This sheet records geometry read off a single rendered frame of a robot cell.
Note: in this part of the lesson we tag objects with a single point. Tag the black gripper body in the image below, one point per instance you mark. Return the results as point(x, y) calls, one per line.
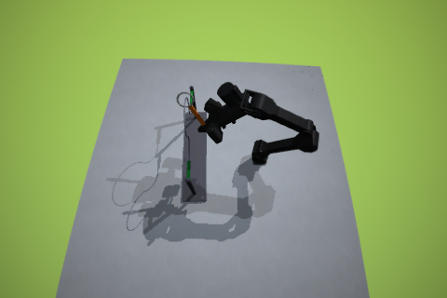
point(214, 128)

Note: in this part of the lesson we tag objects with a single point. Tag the orange handle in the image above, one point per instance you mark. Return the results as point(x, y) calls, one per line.
point(191, 107)

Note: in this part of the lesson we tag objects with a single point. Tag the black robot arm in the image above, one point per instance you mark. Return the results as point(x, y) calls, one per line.
point(263, 107)

